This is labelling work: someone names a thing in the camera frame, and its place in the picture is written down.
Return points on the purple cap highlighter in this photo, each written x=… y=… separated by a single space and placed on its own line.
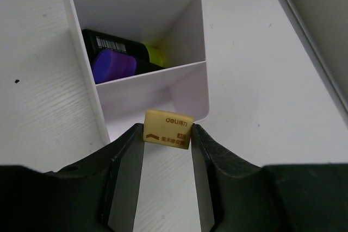
x=111 y=65

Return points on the white divided organizer tray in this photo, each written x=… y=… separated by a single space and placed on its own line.
x=175 y=28

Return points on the small tan eraser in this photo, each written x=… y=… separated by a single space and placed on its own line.
x=167 y=128

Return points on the yellow cap highlighter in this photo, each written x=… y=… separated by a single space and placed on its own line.
x=96 y=41

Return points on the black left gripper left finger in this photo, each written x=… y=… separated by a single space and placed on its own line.
x=97 y=193

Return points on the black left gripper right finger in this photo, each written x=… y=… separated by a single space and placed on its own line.
x=236 y=195

